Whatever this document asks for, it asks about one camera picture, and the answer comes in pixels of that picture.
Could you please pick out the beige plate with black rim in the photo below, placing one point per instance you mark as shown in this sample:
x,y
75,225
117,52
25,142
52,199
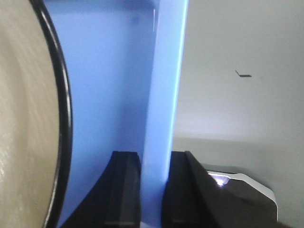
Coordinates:
x,y
35,117

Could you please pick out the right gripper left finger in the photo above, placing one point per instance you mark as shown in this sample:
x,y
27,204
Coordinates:
x,y
114,200

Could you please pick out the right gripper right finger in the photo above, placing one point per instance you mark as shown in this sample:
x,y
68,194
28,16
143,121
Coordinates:
x,y
197,198

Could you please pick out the blue plastic tray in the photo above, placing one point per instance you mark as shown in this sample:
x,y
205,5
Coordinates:
x,y
123,59

